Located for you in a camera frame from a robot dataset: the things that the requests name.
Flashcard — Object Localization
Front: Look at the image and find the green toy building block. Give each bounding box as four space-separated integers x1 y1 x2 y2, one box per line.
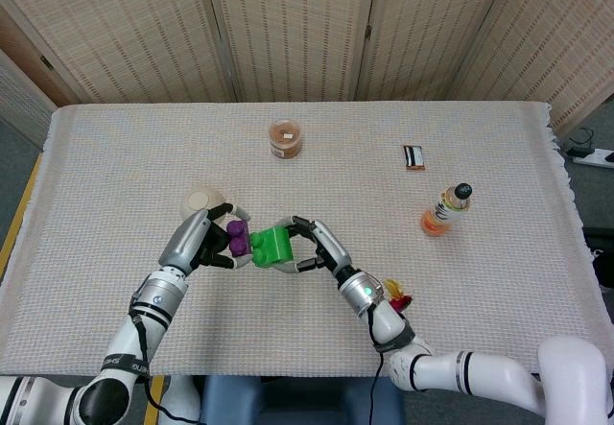
248 225 295 270

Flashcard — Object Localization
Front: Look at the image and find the beige woven folding screen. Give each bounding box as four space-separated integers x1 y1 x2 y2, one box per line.
0 0 614 151

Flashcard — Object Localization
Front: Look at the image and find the cream upturned bowl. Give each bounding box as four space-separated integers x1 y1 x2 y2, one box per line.
180 183 228 220

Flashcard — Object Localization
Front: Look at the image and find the white power strip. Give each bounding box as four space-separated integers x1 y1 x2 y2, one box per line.
573 149 614 170

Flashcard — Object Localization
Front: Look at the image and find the black plug with cable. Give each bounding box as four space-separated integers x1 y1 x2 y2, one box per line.
563 127 596 155

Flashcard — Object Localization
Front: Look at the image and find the orange drink bottle black cap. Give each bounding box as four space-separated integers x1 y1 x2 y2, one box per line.
420 182 475 238

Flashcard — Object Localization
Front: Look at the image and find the white woven tablecloth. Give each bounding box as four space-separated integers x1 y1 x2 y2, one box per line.
0 102 614 383

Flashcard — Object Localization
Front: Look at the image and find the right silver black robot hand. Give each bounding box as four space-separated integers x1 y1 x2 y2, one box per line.
275 214 354 285

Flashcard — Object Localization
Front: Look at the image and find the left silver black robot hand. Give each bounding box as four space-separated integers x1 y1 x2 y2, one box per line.
157 202 253 275

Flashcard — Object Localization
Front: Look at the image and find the black shoe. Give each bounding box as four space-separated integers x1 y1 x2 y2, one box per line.
582 226 614 293

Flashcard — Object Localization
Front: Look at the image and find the black white snack packet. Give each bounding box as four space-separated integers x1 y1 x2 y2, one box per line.
401 144 427 173

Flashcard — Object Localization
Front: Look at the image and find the colourful feather shuttlecock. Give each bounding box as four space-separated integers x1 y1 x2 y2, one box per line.
386 278 414 314

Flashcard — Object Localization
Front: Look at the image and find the blue seat cushion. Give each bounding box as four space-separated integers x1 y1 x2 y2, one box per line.
199 375 407 425

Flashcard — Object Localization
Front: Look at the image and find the purple toy block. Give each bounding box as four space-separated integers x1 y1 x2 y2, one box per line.
225 219 254 259

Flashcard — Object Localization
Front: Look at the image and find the orange round plastic jar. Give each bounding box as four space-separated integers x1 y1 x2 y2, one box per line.
268 118 304 161

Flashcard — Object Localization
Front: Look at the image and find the white robot torso shell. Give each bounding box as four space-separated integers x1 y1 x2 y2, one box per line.
160 376 202 425

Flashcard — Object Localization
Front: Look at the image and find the yellow floor tape strip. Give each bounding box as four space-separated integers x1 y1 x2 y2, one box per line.
0 153 44 272
143 375 167 425

